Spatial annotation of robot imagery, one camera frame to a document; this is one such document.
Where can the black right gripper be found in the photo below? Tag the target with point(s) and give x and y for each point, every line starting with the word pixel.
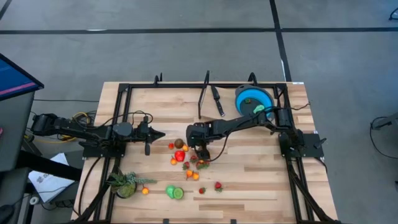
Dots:
pixel 202 148

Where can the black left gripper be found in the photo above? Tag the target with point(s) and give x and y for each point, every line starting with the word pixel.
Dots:
pixel 139 133

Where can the red toy strawberry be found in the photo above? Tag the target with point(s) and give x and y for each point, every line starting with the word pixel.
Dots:
pixel 247 101
pixel 218 185
pixel 193 159
pixel 204 166
pixel 186 165

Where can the small red toy tomato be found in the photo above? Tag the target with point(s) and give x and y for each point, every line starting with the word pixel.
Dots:
pixel 171 146

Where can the toy strawberry long stem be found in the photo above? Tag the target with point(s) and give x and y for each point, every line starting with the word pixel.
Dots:
pixel 202 190

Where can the black kitchen knife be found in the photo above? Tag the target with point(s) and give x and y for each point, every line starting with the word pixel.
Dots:
pixel 220 107

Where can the blue collapsible bowl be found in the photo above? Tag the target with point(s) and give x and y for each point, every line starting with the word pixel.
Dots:
pixel 237 102

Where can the green toy avocado half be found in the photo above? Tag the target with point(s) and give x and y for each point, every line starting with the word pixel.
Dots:
pixel 258 109

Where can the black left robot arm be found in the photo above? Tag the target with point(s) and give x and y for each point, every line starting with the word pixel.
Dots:
pixel 77 132

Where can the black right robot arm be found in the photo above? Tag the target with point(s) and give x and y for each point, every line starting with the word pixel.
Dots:
pixel 236 124

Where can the yellow-orange toy fruit with leaf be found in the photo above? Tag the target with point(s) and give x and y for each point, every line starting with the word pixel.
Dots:
pixel 195 176

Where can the orange toy fruit with leaf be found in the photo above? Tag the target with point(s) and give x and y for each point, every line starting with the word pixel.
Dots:
pixel 189 173

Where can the green toy fruit half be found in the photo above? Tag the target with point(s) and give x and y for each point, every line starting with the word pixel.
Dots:
pixel 169 191

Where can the red toy bell pepper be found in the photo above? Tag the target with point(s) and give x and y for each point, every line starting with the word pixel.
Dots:
pixel 179 155

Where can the brown toy kiwi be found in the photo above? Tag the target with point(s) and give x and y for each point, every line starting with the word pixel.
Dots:
pixel 178 143

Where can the black table clamp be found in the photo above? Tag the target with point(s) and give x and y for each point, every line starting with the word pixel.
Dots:
pixel 158 79
pixel 252 77

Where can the green potted plant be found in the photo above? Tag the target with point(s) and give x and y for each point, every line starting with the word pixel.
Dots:
pixel 126 189

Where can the black cart beam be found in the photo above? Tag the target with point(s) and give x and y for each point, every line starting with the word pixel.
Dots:
pixel 46 165

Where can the white paper sheet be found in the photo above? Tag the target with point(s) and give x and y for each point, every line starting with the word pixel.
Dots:
pixel 49 186

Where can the white tape roll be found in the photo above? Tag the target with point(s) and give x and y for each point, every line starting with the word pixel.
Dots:
pixel 33 200

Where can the grey workstation cabinet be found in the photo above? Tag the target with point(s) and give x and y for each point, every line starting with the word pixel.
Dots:
pixel 15 130

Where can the monitor with blue screen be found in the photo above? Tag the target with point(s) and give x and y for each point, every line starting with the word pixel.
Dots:
pixel 15 77

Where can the black aluminium table frame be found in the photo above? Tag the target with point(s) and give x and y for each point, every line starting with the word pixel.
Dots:
pixel 174 85

